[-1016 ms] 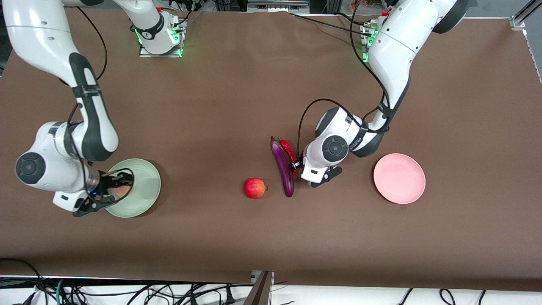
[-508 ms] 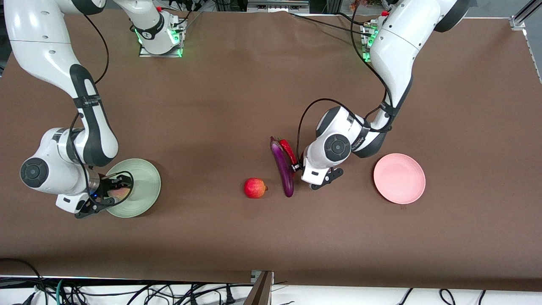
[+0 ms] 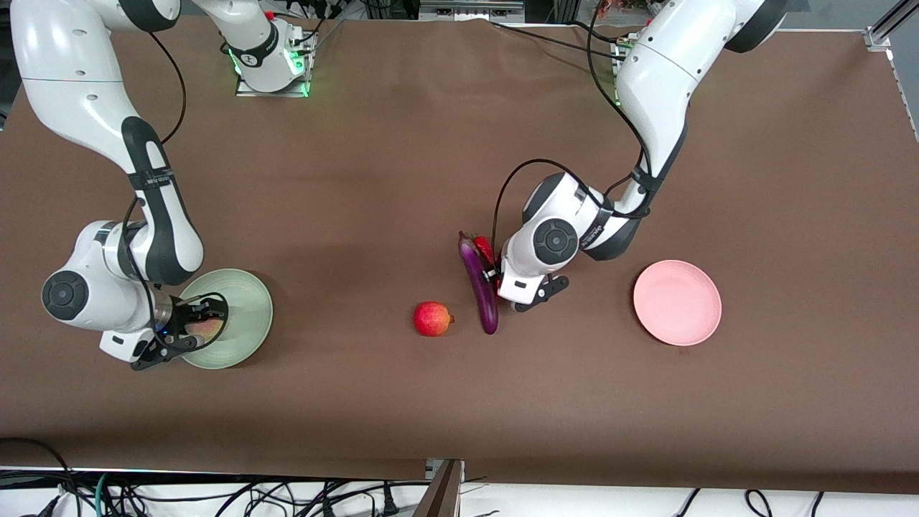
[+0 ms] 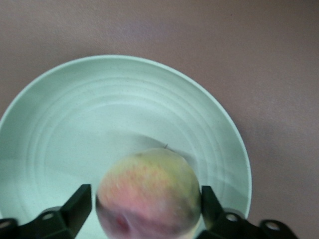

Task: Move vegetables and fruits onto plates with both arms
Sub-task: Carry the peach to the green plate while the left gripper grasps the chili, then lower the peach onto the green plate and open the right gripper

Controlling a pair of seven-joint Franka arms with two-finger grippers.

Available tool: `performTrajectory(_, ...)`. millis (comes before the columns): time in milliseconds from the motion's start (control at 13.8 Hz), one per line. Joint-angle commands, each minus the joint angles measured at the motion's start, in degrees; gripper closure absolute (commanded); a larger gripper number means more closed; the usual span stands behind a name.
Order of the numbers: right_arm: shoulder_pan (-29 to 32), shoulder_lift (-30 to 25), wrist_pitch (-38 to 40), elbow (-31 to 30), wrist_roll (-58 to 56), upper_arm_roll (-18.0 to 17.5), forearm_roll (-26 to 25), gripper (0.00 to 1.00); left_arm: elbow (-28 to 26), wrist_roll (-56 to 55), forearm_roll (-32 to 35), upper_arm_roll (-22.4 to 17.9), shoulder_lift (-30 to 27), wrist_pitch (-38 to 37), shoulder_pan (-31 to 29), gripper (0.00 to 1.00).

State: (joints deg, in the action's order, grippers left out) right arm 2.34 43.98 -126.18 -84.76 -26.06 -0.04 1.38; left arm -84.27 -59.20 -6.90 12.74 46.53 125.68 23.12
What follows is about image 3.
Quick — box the long purple eggplant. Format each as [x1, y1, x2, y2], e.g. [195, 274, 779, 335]
[458, 230, 500, 335]

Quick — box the yellow-pink peach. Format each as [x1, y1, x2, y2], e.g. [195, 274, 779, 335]
[183, 316, 225, 345]

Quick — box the red pomegranate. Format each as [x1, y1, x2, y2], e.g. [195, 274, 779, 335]
[413, 301, 455, 337]

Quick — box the light green round plate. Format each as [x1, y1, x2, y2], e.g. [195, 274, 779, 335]
[178, 269, 274, 370]

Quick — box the brown table cloth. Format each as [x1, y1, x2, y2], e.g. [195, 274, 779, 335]
[0, 14, 919, 495]

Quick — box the pink round plate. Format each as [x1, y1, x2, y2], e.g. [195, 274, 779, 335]
[633, 259, 722, 347]

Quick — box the grey equipment rack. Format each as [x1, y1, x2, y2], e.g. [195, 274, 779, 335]
[419, 0, 526, 24]

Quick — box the orange red background object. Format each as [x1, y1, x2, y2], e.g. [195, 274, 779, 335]
[594, 0, 647, 21]

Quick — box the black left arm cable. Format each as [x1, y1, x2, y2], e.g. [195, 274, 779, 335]
[492, 0, 650, 245]

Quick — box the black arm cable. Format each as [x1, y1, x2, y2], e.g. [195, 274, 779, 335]
[492, 0, 650, 245]
[118, 32, 187, 345]

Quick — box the thick black arched cable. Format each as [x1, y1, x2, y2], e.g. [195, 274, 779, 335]
[0, 437, 81, 517]

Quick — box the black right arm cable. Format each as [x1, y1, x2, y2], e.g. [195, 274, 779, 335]
[118, 32, 187, 345]

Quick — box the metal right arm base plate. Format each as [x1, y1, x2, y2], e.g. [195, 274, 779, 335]
[235, 29, 311, 98]

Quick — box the aluminium camera post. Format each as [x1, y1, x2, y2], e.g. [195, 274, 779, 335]
[413, 458, 465, 517]

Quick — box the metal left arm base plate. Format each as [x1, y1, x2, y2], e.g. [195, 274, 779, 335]
[610, 39, 627, 101]

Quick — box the long black table cable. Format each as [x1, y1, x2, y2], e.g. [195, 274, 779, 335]
[492, 20, 622, 60]

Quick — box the short black table cable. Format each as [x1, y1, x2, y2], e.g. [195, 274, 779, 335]
[571, 20, 622, 44]

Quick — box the aluminium frame profile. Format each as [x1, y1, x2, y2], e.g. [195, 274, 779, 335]
[865, 0, 919, 119]

